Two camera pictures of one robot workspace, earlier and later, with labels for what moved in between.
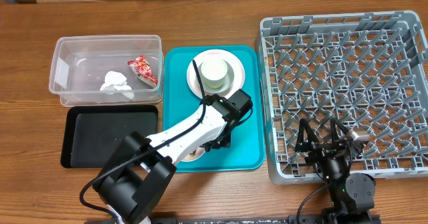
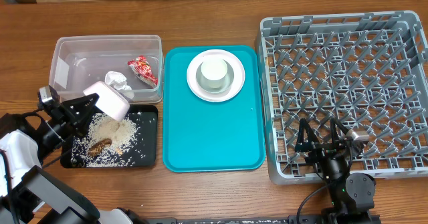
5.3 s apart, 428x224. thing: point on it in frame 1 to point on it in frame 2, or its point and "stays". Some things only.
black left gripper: [226, 140] to [80, 128]
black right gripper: [320, 148] stays
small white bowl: [194, 154] to [110, 101]
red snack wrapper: [142, 68] stays
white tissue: [115, 81] stays
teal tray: [247, 152] stays
